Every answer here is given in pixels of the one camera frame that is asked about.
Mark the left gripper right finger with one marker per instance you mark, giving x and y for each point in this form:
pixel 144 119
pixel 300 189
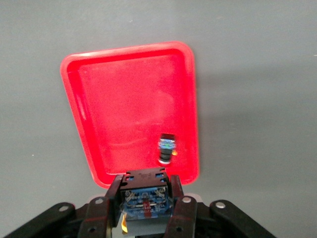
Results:
pixel 182 218

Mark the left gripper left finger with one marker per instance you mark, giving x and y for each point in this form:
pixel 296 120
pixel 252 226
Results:
pixel 99 218

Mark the red push button switch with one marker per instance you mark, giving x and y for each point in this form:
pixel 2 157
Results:
pixel 146 200
pixel 167 148

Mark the red plastic tray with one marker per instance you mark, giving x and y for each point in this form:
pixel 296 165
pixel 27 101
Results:
pixel 128 104

